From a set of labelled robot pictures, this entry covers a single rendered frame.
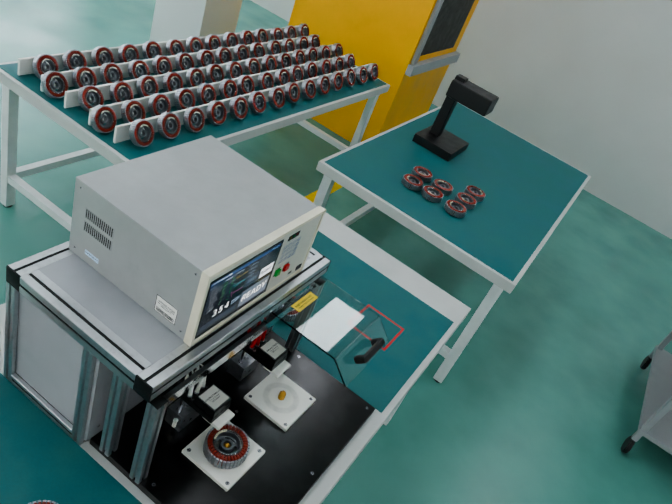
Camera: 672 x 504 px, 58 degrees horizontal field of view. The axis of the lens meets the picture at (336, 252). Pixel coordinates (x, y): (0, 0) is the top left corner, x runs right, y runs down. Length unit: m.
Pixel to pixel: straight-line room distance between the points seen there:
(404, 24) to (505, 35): 1.88
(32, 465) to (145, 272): 0.52
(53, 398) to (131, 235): 0.49
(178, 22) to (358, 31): 1.47
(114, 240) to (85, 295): 0.14
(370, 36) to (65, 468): 3.98
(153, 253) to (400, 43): 3.72
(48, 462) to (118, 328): 0.39
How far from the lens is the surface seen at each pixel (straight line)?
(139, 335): 1.35
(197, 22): 5.24
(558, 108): 6.40
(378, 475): 2.74
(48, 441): 1.63
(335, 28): 5.06
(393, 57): 4.84
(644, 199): 6.49
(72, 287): 1.44
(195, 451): 1.60
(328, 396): 1.83
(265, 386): 1.77
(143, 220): 1.32
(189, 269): 1.25
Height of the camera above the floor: 2.10
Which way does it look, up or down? 34 degrees down
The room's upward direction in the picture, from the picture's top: 23 degrees clockwise
